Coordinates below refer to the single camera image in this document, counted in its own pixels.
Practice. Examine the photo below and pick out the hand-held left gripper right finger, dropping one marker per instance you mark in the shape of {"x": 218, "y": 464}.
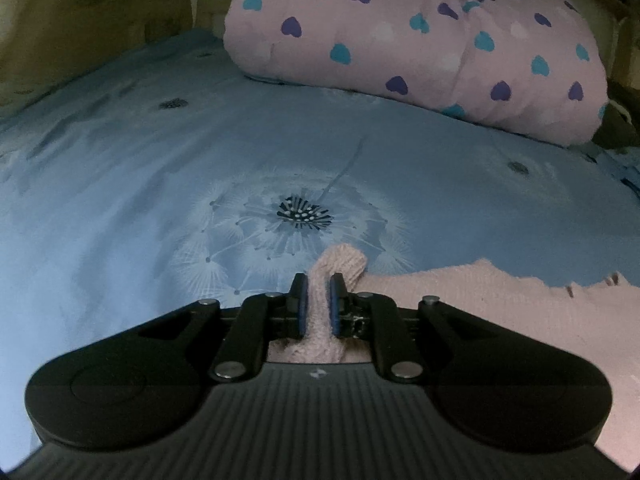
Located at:
{"x": 333, "y": 311}

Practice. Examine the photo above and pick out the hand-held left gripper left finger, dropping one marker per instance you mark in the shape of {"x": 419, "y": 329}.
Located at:
{"x": 300, "y": 310}

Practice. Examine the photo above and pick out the pink knit sweater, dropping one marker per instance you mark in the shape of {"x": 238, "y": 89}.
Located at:
{"x": 475, "y": 292}

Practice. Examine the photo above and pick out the blue dandelion-print bed sheet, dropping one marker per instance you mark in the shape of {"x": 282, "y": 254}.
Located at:
{"x": 150, "y": 185}

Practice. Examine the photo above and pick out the pink heart-print quilt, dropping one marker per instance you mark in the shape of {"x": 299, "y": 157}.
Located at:
{"x": 400, "y": 35}

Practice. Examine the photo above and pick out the white headboard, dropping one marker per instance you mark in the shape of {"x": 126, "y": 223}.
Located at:
{"x": 612, "y": 45}

